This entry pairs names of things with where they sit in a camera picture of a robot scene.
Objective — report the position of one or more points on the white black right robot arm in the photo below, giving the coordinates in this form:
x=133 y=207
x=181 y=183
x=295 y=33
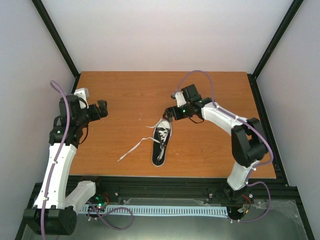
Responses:
x=248 y=143

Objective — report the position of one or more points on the black frame post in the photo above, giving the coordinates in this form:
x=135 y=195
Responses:
x=284 y=24
x=44 y=15

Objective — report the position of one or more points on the light blue slotted cable duct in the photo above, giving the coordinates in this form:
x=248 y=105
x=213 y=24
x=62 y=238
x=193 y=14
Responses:
x=162 y=211

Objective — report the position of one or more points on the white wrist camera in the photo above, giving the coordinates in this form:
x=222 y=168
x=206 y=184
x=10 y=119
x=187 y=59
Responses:
x=179 y=98
x=82 y=93

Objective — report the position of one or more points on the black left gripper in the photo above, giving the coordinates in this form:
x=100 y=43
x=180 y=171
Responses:
x=97 y=115

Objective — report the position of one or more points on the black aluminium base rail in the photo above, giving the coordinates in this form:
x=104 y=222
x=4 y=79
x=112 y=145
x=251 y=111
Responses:
x=209 y=190

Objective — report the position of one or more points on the circuit board with green led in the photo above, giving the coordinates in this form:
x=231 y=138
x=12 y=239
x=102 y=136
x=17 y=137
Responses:
x=100 y=202

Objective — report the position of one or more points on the black white canvas sneaker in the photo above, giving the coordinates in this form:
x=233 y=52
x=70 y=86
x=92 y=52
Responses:
x=161 y=134

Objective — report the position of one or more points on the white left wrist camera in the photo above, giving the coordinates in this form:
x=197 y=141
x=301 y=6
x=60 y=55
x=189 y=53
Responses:
x=82 y=93

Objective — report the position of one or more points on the black left frame post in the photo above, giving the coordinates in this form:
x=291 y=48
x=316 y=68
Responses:
x=44 y=15

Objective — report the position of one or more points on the black right frame post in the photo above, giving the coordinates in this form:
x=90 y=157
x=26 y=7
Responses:
x=284 y=24

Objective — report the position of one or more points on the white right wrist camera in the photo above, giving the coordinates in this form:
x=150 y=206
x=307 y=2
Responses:
x=179 y=98

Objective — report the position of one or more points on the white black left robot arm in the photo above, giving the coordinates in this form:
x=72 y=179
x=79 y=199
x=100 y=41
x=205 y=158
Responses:
x=54 y=211

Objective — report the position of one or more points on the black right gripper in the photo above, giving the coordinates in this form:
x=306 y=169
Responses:
x=168 y=111

